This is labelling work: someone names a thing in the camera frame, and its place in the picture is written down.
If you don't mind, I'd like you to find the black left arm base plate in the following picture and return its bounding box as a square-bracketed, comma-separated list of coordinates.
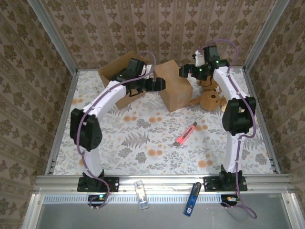
[76, 177, 120, 193]

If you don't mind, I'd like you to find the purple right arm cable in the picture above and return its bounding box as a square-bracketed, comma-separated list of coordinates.
[201, 40, 258, 220]

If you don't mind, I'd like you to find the grey metal panel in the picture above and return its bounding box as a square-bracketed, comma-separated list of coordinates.
[22, 192, 305, 229]

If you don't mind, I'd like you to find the slanted aluminium frame post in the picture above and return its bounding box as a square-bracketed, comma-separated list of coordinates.
[27, 0, 79, 73]
[243, 0, 290, 72]

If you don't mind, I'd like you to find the small black controller board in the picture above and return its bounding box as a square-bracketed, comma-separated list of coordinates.
[88, 194, 108, 203]
[221, 194, 239, 207]

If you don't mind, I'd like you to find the aluminium table side rail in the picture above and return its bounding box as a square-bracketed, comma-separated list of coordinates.
[242, 68, 282, 174]
[44, 70, 81, 176]

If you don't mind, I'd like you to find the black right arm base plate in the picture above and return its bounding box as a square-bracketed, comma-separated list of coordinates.
[203, 176, 248, 192]

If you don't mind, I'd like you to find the white slotted cable duct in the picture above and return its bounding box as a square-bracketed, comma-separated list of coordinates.
[42, 193, 224, 203]

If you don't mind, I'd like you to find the pink utility knife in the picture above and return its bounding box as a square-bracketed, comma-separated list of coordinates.
[175, 121, 198, 147]

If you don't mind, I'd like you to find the brown cardboard box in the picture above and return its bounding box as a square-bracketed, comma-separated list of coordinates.
[97, 50, 154, 110]
[153, 59, 194, 113]

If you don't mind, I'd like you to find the brown teddy bear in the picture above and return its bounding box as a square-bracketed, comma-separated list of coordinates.
[190, 76, 228, 113]

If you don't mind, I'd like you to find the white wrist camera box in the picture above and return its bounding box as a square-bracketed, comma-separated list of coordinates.
[140, 63, 153, 76]
[192, 50, 206, 67]

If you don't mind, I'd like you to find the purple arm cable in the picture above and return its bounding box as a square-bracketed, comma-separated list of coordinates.
[201, 40, 258, 220]
[77, 51, 157, 211]

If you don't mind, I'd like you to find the floral tablecloth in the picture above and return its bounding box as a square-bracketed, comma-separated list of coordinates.
[51, 68, 275, 176]

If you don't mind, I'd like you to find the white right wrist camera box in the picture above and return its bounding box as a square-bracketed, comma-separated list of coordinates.
[192, 50, 206, 67]

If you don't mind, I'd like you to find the clear plastic case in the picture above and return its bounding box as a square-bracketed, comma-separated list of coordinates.
[133, 180, 150, 211]

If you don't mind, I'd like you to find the long aluminium mounting rail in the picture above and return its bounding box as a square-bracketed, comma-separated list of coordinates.
[33, 174, 296, 194]

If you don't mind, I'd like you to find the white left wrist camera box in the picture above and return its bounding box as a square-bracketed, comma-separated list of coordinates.
[140, 63, 153, 76]

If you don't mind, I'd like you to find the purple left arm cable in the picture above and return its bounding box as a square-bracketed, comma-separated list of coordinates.
[77, 51, 157, 211]

